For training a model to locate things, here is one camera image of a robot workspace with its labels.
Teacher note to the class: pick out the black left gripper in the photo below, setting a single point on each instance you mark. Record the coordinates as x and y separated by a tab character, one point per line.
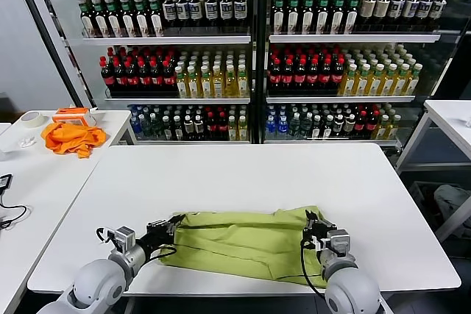
156	240

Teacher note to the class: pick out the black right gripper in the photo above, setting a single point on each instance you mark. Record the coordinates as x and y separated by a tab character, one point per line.
318	237

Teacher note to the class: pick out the light green t-shirt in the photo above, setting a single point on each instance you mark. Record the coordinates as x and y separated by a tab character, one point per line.
239	248

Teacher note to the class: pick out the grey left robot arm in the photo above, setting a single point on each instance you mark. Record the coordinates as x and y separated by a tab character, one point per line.
95	284

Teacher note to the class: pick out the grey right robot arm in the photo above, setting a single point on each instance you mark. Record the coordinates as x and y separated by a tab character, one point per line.
349	288

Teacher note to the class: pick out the small dark white-label bottle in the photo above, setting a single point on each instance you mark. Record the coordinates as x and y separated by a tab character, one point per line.
199	127
168	128
328	128
316	128
188	127
178	128
339	124
350	124

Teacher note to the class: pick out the green tinted water bottle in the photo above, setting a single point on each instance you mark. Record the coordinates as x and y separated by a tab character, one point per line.
305	126
148	127
294	126

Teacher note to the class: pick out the blue label water bottle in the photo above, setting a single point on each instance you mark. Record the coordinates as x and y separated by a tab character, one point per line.
135	126
282	126
271	126

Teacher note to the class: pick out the small red cap cola bottle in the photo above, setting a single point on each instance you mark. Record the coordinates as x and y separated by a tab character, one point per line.
211	126
371	124
360	124
223	126

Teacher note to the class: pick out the small yellow drink bottle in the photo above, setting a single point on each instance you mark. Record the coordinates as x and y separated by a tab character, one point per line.
243	130
232	130
394	128
382	128

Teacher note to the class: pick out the white side table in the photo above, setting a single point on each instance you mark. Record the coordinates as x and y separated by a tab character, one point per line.
55	181

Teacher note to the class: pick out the crumpled orange cloth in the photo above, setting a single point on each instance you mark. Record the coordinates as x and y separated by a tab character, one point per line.
73	139

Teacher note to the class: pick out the grey fabric bag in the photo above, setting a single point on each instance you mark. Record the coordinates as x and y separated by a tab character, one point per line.
450	200

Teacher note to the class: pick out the orange white box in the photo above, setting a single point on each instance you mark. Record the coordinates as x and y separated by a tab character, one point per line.
70	117

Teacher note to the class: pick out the crumpled white paper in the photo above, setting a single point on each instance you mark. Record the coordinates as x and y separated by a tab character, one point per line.
28	142

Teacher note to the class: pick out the beige masking tape roll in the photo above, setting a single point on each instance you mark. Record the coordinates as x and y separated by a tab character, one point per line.
35	125

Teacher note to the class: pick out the black power adapter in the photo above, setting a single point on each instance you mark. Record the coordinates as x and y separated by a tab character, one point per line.
5	181

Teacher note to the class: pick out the white metal leg table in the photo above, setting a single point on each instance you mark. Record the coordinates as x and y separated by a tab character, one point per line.
449	115

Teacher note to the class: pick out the white beverage display shelf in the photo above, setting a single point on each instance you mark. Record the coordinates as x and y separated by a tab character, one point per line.
349	38
165	40

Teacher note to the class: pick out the green cap dark tea bottle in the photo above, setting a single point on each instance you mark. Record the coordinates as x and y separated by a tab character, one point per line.
308	16
293	16
323	16
101	21
141	21
127	21
352	16
113	21
156	21
278	16
88	21
338	16

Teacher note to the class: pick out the white cap blue label bottle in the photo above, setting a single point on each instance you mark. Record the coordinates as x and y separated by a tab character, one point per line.
425	10
240	9
438	10
226	9
411	10
169	10
195	9
396	10
211	9
183	10

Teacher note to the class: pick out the beige label dark bottle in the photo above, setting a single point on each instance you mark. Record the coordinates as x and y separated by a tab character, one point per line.
382	10
368	10

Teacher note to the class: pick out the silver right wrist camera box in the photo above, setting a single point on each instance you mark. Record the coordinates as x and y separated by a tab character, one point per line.
338	240

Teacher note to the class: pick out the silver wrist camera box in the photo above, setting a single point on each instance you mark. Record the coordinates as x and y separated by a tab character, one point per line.
338	240
125	238

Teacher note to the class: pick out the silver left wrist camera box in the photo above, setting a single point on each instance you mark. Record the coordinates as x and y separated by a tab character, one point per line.
125	238

